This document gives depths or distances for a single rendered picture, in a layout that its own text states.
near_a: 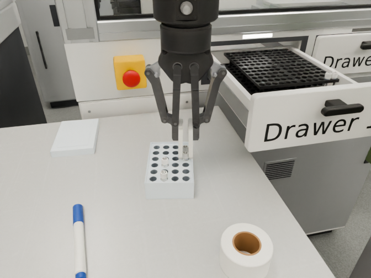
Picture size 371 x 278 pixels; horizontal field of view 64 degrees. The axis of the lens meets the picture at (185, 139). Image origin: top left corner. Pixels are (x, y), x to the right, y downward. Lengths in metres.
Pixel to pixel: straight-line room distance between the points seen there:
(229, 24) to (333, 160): 0.65
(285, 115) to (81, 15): 0.48
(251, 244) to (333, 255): 1.10
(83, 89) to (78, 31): 0.14
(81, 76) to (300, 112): 0.51
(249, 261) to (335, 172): 0.89
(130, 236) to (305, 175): 0.82
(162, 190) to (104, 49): 0.38
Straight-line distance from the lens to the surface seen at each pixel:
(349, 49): 0.97
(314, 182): 1.24
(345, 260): 1.54
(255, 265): 0.41
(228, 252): 0.42
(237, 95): 0.62
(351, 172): 1.31
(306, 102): 0.55
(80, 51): 0.76
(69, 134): 0.72
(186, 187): 0.52
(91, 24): 0.74
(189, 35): 0.43
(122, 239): 0.49
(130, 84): 0.70
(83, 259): 0.46
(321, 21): 0.91
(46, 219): 0.55
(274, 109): 0.52
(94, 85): 0.78
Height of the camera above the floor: 1.14
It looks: 33 degrees down
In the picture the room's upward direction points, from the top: straight up
